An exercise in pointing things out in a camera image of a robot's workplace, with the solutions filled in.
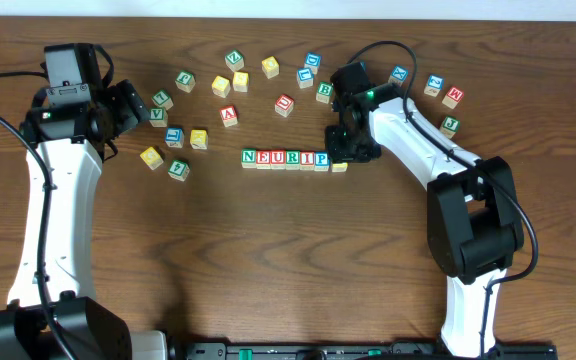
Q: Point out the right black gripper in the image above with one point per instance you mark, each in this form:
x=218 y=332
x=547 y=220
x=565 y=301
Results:
x=344 y=147

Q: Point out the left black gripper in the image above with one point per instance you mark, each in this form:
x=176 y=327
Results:
x=131 y=106

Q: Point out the yellow s block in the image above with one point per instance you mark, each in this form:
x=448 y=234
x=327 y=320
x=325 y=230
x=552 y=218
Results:
x=339 y=167
x=240 y=81

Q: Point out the blue P block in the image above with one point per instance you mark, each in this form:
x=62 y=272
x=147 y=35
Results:
x=321 y=161

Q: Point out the red I block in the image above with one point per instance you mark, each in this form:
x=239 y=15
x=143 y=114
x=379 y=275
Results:
x=307 y=160

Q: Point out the green R block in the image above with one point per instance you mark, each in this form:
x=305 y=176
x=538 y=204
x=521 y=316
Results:
x=292 y=160

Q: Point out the red U block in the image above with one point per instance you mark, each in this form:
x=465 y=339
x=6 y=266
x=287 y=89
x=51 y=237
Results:
x=284 y=105
x=278 y=159

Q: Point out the red E block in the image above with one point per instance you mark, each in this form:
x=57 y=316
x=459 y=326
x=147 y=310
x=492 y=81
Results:
x=263 y=159

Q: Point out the green N block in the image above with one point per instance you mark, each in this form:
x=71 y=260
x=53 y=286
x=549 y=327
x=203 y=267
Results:
x=248 y=158

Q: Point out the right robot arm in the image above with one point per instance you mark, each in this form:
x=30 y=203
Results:
x=473 y=230

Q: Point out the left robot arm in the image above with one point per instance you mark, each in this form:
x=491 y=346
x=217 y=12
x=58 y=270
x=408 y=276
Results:
x=51 y=310

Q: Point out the green V block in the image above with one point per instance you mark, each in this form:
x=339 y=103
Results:
x=158 y=117

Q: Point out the green 7 block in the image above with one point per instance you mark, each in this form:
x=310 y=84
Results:
x=163 y=99

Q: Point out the green B block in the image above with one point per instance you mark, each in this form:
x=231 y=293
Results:
x=324 y=92

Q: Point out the blue L block lower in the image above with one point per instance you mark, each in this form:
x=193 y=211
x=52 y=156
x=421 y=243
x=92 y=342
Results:
x=174 y=137

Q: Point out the blue l block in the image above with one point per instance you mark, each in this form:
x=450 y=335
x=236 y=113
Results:
x=305 y=78
x=174 y=137

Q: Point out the yellow block far left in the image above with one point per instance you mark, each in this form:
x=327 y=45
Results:
x=152 y=158

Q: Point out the green J block left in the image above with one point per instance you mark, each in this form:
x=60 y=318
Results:
x=185 y=81

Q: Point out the green j block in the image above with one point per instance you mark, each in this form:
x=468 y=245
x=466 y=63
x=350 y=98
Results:
x=185 y=81
x=449 y=126

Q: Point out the blue L block upper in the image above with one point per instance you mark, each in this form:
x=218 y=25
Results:
x=305 y=78

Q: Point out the yellow block beside R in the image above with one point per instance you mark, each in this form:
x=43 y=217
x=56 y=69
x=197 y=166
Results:
x=199 y=139

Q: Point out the green 4 block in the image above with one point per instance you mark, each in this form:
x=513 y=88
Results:
x=179 y=170

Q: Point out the blue X block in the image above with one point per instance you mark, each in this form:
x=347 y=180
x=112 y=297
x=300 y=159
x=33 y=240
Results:
x=398 y=75

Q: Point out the blue block top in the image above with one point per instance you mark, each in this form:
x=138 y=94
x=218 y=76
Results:
x=312 y=61

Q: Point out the yellow block near J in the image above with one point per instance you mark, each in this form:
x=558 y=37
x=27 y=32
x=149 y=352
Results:
x=221 y=86

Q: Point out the yellow block top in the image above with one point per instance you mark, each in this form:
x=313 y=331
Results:
x=270 y=67

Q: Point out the red A block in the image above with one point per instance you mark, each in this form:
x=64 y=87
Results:
x=229 y=116

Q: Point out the blue 2 block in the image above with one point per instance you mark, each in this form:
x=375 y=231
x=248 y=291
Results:
x=433 y=85

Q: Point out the red M block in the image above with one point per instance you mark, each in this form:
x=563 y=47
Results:
x=453 y=97

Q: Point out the green Z block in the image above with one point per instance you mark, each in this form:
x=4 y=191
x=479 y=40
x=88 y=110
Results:
x=234 y=60

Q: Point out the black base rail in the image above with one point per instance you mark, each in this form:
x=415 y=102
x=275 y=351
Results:
x=343 y=351

